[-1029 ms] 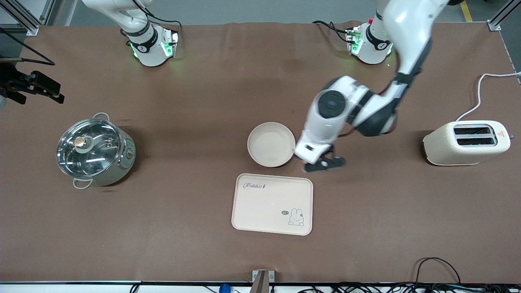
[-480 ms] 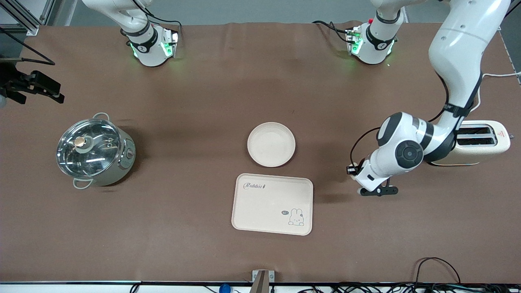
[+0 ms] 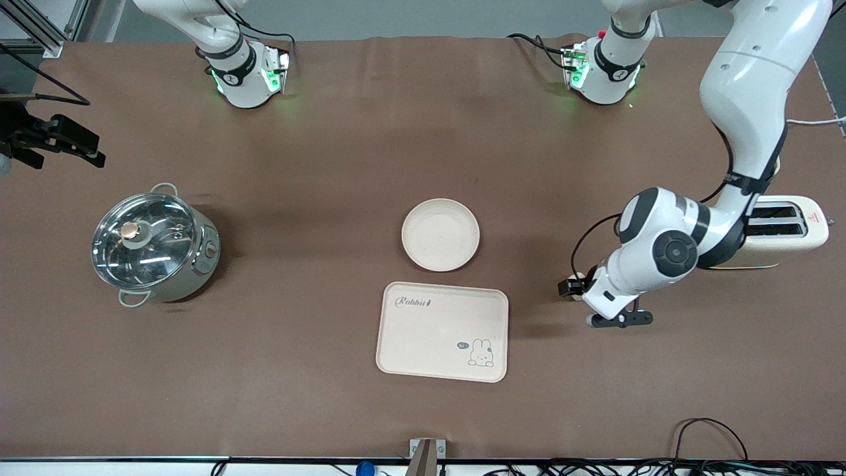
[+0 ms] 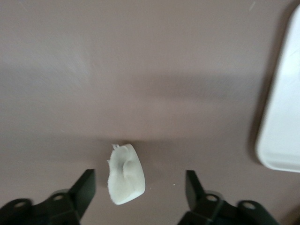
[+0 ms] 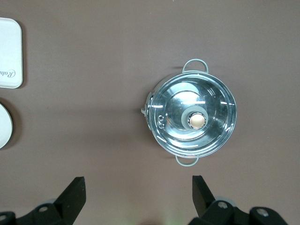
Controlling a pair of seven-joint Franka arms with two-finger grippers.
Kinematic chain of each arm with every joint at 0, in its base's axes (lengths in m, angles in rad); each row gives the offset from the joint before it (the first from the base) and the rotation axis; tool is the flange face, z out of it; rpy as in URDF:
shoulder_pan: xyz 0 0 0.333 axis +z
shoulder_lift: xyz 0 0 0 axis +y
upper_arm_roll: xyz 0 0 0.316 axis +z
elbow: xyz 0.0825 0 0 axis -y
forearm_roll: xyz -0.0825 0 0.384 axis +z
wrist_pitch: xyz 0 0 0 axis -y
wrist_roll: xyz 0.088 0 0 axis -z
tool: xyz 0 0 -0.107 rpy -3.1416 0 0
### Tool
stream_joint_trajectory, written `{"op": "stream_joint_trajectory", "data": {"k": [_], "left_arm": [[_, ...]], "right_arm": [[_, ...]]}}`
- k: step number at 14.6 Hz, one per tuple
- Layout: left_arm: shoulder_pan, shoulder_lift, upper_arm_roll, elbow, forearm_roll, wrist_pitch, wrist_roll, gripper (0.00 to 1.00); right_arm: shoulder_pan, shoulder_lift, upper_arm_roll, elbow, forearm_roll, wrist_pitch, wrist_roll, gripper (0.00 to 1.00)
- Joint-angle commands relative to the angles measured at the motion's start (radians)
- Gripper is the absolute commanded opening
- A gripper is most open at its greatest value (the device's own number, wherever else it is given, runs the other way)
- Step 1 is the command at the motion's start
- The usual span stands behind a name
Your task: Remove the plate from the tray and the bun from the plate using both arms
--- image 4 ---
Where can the cream rectangular tray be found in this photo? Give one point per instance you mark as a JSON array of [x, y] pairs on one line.
[[286, 117]]

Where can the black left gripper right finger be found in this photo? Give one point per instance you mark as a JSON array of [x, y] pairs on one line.
[[206, 208]]

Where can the brown table cover mat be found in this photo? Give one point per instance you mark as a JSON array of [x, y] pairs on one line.
[[140, 70]]

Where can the pale white bun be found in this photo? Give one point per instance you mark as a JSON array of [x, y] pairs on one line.
[[126, 178]]

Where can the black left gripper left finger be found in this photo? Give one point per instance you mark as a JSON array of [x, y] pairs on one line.
[[58, 208]]

